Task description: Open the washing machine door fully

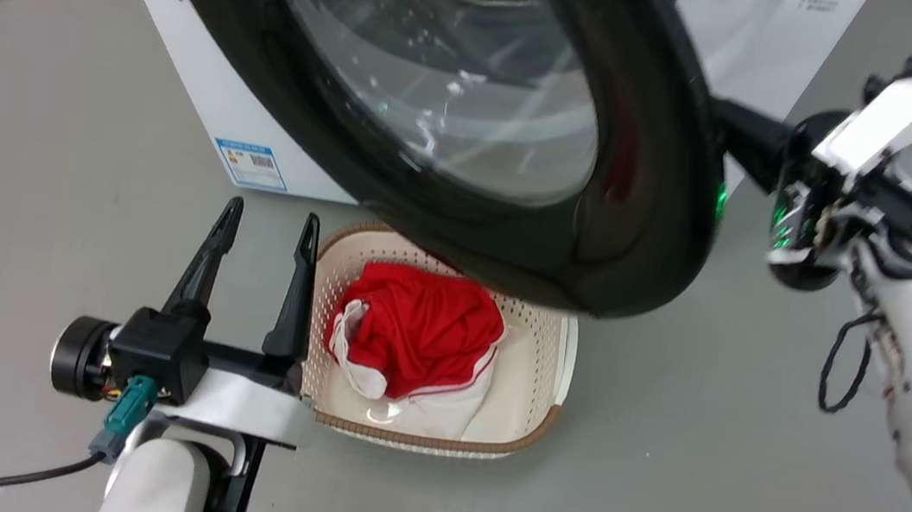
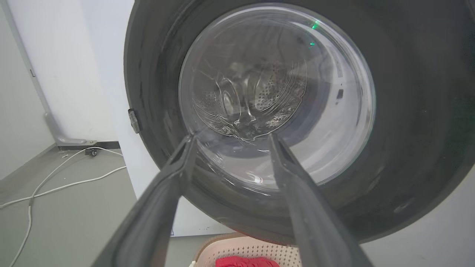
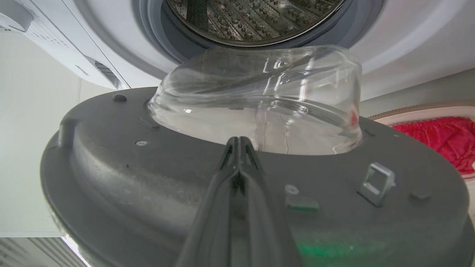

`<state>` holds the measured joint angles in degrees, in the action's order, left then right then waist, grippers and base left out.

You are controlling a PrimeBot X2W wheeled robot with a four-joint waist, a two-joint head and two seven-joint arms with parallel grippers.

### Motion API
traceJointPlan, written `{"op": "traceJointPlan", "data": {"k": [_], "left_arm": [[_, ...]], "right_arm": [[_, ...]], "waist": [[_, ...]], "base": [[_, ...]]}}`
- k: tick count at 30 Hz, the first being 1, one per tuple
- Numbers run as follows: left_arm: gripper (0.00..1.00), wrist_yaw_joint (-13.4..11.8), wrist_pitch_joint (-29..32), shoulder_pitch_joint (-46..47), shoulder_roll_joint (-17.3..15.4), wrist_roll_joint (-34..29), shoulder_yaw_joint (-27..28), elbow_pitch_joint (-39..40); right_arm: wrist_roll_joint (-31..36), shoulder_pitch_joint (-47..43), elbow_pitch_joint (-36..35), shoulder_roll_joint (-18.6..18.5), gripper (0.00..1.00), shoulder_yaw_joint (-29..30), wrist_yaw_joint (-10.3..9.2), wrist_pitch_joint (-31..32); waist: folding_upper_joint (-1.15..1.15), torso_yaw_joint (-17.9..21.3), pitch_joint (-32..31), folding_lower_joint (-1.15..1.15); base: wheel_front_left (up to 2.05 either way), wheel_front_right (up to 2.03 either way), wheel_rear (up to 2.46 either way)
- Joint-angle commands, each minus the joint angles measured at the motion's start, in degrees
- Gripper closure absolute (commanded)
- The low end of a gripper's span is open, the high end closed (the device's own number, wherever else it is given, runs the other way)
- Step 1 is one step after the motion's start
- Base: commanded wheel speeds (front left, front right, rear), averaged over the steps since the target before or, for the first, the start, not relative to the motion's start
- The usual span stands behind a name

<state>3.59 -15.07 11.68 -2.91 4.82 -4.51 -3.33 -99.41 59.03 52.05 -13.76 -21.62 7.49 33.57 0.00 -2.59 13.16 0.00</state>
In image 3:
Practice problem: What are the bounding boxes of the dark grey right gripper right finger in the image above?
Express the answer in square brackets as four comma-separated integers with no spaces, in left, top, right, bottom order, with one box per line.
[227,136,303,267]

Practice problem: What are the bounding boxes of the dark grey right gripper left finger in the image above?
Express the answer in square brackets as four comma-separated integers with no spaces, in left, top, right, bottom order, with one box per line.
[175,136,241,267]

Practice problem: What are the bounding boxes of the grey washing machine door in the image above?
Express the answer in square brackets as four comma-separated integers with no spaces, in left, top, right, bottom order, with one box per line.
[40,45,475,267]

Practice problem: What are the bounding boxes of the white washing machine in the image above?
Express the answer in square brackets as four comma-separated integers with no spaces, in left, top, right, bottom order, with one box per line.
[0,0,475,101]

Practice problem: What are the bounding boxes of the laundry basket with pink rim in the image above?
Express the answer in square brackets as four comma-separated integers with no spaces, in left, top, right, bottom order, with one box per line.
[368,104,475,223]

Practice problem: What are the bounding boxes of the red garment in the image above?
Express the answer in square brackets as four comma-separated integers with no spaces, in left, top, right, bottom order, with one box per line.
[393,117,475,175]

